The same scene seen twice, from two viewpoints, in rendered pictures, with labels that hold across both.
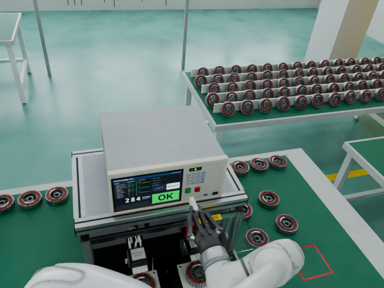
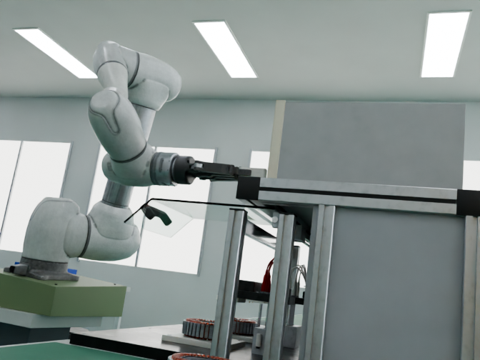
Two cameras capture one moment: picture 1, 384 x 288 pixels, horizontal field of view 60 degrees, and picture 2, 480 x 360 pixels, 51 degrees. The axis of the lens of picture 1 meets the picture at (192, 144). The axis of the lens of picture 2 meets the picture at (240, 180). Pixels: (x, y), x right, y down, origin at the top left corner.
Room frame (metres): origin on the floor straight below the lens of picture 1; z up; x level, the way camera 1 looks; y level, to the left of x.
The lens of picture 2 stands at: (1.56, -1.00, 0.90)
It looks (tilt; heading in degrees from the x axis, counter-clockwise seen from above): 12 degrees up; 128
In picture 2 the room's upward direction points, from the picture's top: 8 degrees clockwise
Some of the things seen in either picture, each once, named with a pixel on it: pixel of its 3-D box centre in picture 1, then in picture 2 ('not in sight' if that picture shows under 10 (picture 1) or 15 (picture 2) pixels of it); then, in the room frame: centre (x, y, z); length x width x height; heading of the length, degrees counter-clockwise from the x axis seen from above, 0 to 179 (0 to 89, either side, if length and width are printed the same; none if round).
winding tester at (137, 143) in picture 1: (159, 154); (366, 173); (1.07, 0.13, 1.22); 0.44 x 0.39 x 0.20; 110
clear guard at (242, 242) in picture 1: (218, 235); (215, 224); (0.83, -0.13, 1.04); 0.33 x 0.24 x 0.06; 20
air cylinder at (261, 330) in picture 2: (188, 246); (267, 341); (0.94, -0.03, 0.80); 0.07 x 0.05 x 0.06; 110
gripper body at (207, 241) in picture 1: (207, 240); (194, 171); (0.69, -0.08, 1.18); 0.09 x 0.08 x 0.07; 20
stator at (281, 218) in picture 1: (286, 224); not in sight; (1.14, -0.52, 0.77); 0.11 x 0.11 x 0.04
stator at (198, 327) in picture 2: (198, 274); (206, 328); (0.80, -0.08, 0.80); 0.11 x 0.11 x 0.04
